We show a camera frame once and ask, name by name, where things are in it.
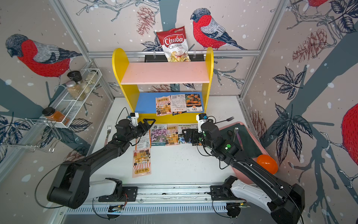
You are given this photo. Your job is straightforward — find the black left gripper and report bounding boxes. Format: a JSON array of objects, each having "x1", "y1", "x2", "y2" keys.
[{"x1": 125, "y1": 119, "x2": 156, "y2": 142}]

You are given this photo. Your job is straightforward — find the orange flower seed bag top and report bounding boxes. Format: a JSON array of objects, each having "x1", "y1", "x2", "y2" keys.
[{"x1": 192, "y1": 125, "x2": 202, "y2": 146}]

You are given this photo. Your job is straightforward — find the blue flower seed bag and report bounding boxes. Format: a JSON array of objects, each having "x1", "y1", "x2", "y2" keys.
[{"x1": 178, "y1": 125, "x2": 190, "y2": 144}]

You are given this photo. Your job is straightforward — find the market stall seed bag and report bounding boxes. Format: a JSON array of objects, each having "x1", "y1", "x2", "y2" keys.
[{"x1": 166, "y1": 124, "x2": 179, "y2": 146}]

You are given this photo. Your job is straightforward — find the purple flower seed bag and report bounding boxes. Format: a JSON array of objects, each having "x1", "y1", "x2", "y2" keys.
[{"x1": 151, "y1": 124, "x2": 167, "y2": 146}]

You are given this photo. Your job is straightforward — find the orange white seed bag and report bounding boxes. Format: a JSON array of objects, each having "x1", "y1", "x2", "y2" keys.
[{"x1": 135, "y1": 131, "x2": 151, "y2": 150}]

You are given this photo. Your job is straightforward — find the hidden orange flower seed bag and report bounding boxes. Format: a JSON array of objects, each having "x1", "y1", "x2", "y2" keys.
[{"x1": 172, "y1": 111, "x2": 187, "y2": 116}]

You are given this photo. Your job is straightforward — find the white text seed bag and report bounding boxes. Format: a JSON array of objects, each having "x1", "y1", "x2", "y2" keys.
[{"x1": 170, "y1": 94, "x2": 187, "y2": 112}]

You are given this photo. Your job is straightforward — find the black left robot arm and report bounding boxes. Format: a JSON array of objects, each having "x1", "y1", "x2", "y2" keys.
[{"x1": 47, "y1": 119, "x2": 156, "y2": 209}]

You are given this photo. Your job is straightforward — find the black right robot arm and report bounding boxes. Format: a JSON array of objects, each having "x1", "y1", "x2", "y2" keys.
[{"x1": 181, "y1": 121, "x2": 305, "y2": 224}]

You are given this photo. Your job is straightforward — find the orange flower seed bag lower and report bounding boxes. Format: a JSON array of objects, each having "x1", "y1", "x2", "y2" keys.
[{"x1": 185, "y1": 93, "x2": 203, "y2": 113}]

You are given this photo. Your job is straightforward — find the yellow two-tier shelf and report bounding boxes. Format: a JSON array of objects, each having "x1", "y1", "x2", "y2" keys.
[{"x1": 112, "y1": 47, "x2": 214, "y2": 124}]

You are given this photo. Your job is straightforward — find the red Chuba chips bag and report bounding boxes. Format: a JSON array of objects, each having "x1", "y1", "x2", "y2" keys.
[{"x1": 157, "y1": 26, "x2": 190, "y2": 62}]

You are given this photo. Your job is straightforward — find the black spoon on cloth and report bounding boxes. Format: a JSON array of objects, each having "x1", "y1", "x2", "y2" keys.
[{"x1": 227, "y1": 130, "x2": 235, "y2": 142}]

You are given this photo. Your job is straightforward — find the black plastic fork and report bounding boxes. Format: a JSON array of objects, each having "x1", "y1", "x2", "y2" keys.
[{"x1": 214, "y1": 117, "x2": 234, "y2": 124}]

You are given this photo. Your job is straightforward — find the clear spice jar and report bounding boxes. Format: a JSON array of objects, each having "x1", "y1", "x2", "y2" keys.
[{"x1": 85, "y1": 70, "x2": 98, "y2": 85}]

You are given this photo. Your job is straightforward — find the pink tray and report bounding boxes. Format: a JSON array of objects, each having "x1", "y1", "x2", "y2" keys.
[{"x1": 218, "y1": 121, "x2": 276, "y2": 184}]

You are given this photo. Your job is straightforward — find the silver lid spice jar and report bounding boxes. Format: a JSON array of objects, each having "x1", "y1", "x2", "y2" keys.
[{"x1": 65, "y1": 80, "x2": 86, "y2": 101}]

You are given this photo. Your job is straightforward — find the black lid spice jar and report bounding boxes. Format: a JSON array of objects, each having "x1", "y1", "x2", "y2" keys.
[{"x1": 67, "y1": 71, "x2": 90, "y2": 94}]

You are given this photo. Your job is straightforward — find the orange sauce jar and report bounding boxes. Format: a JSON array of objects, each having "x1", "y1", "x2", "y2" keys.
[{"x1": 42, "y1": 107, "x2": 70, "y2": 125}]

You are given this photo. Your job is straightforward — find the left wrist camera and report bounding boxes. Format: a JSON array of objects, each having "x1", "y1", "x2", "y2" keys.
[{"x1": 129, "y1": 113, "x2": 139, "y2": 127}]

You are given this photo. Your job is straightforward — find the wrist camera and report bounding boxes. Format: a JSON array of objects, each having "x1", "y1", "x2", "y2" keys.
[
  {"x1": 196, "y1": 113, "x2": 208, "y2": 133},
  {"x1": 129, "y1": 113, "x2": 139, "y2": 127}
]

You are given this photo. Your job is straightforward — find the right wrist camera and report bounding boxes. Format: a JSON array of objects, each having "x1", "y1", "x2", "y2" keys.
[{"x1": 196, "y1": 113, "x2": 208, "y2": 133}]

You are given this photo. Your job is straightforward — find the silver fork pink handle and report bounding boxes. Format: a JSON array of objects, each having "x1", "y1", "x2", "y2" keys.
[{"x1": 104, "y1": 125, "x2": 112, "y2": 146}]

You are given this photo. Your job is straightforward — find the black wall bracket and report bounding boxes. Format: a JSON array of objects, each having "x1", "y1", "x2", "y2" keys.
[{"x1": 145, "y1": 54, "x2": 205, "y2": 63}]

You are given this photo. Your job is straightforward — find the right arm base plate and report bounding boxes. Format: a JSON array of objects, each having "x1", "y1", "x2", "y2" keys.
[{"x1": 209, "y1": 185, "x2": 246, "y2": 202}]

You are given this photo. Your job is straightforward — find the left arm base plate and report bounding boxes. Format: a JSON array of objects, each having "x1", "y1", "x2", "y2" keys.
[{"x1": 98, "y1": 186, "x2": 139, "y2": 203}]

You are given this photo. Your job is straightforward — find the white wire spice rack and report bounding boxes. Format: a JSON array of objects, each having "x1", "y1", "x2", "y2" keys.
[{"x1": 43, "y1": 68, "x2": 102, "y2": 128}]

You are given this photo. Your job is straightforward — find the chrome wire hook rack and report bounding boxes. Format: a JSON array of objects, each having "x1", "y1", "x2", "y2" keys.
[{"x1": 1, "y1": 117, "x2": 62, "y2": 155}]

